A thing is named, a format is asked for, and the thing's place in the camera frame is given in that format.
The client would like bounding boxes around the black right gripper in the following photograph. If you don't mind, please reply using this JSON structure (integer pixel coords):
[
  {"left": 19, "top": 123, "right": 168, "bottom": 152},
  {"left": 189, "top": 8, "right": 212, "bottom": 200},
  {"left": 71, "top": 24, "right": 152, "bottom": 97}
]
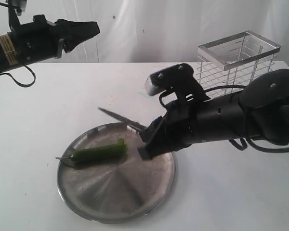
[{"left": 137, "top": 101, "right": 207, "bottom": 160}]

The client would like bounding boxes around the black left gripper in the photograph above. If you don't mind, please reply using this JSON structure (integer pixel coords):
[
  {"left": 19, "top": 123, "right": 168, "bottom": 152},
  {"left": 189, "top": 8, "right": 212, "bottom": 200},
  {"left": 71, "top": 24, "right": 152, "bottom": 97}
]
[{"left": 14, "top": 14, "right": 100, "bottom": 65}]

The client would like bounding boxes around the black handled knife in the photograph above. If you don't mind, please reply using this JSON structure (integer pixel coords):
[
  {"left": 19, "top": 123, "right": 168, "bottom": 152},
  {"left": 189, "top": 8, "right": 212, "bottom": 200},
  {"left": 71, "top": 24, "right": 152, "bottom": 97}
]
[{"left": 98, "top": 107, "right": 146, "bottom": 132}]

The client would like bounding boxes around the green cucumber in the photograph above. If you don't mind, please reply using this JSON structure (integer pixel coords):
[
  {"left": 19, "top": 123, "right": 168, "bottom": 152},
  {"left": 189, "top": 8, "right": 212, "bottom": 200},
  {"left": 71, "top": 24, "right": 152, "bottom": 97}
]
[{"left": 55, "top": 139, "right": 128, "bottom": 169}]

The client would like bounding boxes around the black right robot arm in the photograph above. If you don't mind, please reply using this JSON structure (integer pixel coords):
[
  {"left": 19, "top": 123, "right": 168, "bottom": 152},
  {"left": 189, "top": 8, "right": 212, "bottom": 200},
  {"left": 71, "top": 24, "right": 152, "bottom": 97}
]
[{"left": 137, "top": 69, "right": 289, "bottom": 160}]

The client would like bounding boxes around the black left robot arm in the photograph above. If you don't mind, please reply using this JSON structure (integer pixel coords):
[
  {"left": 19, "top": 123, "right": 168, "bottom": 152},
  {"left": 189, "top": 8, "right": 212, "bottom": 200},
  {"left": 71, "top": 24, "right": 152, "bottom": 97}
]
[{"left": 0, "top": 14, "right": 100, "bottom": 74}]

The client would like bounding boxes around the round stainless steel plate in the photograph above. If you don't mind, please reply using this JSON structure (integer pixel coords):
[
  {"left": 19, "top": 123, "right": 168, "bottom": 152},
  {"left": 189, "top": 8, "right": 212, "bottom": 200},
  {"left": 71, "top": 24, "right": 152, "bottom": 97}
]
[{"left": 57, "top": 123, "right": 177, "bottom": 223}]

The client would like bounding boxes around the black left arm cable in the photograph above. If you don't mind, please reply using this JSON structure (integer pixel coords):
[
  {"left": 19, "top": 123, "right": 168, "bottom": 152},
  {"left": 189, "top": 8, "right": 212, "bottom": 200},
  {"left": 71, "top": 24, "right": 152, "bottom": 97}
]
[{"left": 0, "top": 0, "right": 37, "bottom": 89}]

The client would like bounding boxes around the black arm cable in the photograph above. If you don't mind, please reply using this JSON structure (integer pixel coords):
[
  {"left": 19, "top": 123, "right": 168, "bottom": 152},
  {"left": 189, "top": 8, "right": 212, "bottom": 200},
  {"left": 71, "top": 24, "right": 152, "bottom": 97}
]
[
  {"left": 158, "top": 85, "right": 289, "bottom": 154},
  {"left": 0, "top": 0, "right": 37, "bottom": 89}
]

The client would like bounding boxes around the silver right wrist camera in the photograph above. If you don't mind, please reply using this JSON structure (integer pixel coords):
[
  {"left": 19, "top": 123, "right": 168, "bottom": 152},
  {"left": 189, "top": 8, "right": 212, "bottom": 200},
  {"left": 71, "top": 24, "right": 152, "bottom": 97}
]
[{"left": 144, "top": 63, "right": 205, "bottom": 97}]

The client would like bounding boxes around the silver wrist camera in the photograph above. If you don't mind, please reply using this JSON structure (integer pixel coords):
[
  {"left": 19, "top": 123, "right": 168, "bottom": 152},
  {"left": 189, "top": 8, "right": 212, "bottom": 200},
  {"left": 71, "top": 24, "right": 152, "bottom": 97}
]
[
  {"left": 9, "top": 0, "right": 27, "bottom": 13},
  {"left": 144, "top": 63, "right": 205, "bottom": 97}
]

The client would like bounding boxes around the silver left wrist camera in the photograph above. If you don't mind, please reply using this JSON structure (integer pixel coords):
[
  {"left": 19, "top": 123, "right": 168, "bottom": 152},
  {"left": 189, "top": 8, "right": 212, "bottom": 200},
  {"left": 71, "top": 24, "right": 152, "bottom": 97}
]
[{"left": 9, "top": 0, "right": 27, "bottom": 13}]

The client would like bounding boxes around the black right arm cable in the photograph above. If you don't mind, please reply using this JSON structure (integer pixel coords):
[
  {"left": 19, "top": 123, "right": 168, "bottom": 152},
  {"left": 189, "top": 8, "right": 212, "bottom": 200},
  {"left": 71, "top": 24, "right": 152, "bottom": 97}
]
[{"left": 158, "top": 85, "right": 289, "bottom": 154}]

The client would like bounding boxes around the chrome wire utensil holder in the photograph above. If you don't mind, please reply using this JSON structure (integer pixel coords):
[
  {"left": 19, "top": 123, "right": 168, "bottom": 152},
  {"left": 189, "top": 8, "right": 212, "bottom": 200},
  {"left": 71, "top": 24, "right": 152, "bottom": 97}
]
[{"left": 197, "top": 30, "right": 281, "bottom": 98}]

